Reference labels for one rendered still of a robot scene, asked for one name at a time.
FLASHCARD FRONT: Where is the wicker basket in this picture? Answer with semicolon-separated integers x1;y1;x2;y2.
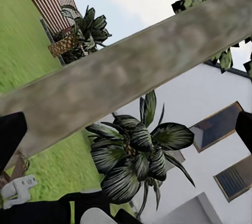
0;147;31;209

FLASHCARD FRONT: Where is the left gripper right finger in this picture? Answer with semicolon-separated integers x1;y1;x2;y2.
235;111;252;154

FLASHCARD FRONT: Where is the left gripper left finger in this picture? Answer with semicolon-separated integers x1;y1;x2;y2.
0;111;27;174

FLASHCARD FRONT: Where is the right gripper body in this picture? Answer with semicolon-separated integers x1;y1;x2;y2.
0;201;46;224

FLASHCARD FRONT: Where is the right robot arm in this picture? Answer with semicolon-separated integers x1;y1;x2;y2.
0;175;143;224

